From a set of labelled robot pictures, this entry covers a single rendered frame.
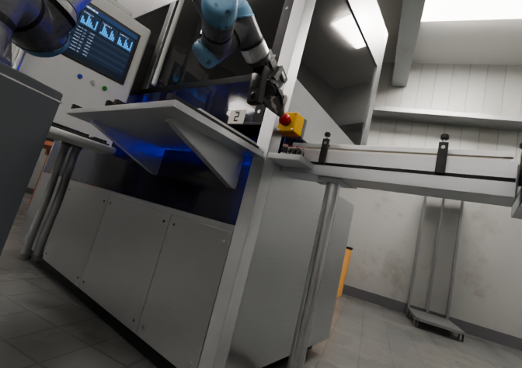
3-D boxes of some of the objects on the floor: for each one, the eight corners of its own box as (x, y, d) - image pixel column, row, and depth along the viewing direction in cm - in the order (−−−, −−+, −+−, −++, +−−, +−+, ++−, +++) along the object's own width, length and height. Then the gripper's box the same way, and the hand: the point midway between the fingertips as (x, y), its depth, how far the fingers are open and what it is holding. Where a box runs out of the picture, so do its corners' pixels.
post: (200, 404, 98) (328, -97, 132) (213, 415, 94) (341, -103, 129) (186, 412, 93) (323, -112, 127) (198, 424, 89) (335, -119, 124)
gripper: (277, 46, 86) (301, 104, 99) (253, 50, 91) (278, 105, 105) (264, 62, 82) (290, 120, 95) (240, 66, 87) (268, 121, 101)
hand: (279, 115), depth 98 cm, fingers closed
